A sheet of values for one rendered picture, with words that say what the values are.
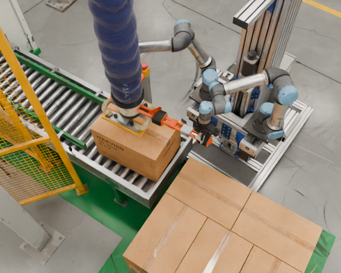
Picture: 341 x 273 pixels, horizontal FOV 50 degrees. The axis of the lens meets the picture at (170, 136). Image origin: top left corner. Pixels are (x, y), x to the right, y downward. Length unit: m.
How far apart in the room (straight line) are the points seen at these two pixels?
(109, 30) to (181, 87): 2.43
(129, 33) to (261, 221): 1.78
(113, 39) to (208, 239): 1.66
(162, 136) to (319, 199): 1.77
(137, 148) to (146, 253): 0.79
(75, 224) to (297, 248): 1.97
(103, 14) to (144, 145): 1.18
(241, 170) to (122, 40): 1.96
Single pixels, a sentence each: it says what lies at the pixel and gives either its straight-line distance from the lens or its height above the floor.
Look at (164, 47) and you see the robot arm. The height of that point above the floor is 1.58.
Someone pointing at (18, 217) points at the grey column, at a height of 0.72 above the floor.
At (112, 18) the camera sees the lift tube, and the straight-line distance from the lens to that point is 1.95.
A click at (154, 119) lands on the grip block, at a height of 1.27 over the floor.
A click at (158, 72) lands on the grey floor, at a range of 4.48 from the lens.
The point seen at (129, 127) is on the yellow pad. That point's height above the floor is 1.14.
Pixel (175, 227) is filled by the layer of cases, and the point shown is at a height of 0.54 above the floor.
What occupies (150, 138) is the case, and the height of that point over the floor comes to 0.95.
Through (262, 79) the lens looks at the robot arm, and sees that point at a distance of 2.32.
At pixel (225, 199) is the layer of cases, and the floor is 0.54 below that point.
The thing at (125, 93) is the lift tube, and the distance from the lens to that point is 2.40.
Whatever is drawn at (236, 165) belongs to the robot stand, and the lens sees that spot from 3.57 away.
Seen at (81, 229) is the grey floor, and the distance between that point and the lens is 3.62.
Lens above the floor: 3.34
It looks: 58 degrees down
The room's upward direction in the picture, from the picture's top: 2 degrees counter-clockwise
